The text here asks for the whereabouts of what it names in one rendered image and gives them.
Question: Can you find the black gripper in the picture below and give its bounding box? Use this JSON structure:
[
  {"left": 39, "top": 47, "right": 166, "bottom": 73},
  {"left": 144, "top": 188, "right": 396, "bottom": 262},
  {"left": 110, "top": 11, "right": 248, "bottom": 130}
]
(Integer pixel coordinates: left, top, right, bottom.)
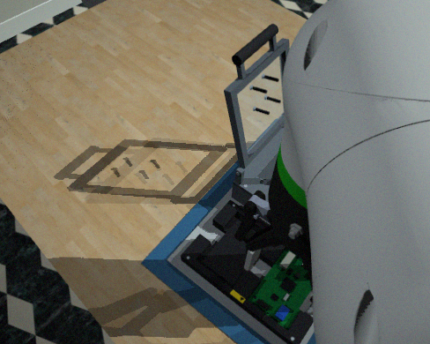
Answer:
[{"left": 234, "top": 191, "right": 313, "bottom": 312}]

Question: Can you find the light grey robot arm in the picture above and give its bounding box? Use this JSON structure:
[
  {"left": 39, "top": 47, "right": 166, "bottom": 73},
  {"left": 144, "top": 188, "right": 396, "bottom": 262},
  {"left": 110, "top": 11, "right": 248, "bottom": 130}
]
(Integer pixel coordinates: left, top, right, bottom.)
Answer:
[{"left": 268, "top": 0, "right": 430, "bottom": 344}]

